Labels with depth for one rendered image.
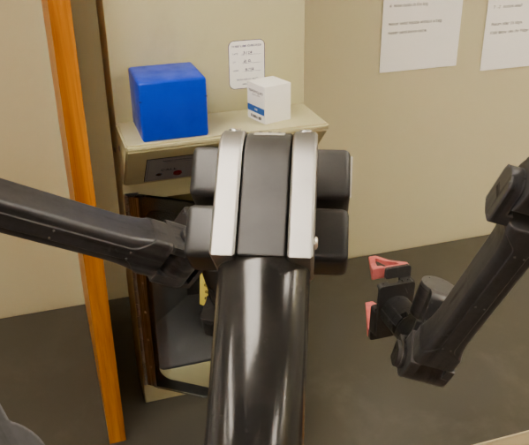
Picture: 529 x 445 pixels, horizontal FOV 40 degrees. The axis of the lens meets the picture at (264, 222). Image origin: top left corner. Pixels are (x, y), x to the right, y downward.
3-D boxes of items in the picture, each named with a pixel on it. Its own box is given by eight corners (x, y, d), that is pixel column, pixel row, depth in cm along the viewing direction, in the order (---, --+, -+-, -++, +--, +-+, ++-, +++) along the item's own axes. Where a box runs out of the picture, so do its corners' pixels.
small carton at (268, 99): (247, 116, 117) (246, 80, 114) (273, 110, 119) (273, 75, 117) (264, 124, 113) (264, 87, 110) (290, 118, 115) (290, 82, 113)
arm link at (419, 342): (513, 187, 76) (611, 214, 76) (510, 152, 79) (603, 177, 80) (383, 379, 108) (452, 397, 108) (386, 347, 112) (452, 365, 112)
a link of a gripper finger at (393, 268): (390, 243, 128) (415, 268, 120) (387, 277, 131) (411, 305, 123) (355, 248, 126) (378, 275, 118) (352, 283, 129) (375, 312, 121)
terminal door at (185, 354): (150, 383, 138) (130, 192, 120) (304, 417, 129) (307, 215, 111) (148, 386, 137) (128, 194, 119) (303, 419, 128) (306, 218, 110)
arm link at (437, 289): (392, 371, 107) (448, 385, 107) (418, 305, 102) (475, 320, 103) (385, 329, 118) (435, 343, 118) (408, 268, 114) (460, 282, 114)
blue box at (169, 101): (132, 122, 115) (127, 66, 111) (194, 116, 117) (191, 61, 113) (143, 143, 106) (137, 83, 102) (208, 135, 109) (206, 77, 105)
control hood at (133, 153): (120, 181, 119) (114, 123, 115) (304, 157, 128) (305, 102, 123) (130, 209, 109) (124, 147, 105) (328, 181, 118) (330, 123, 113)
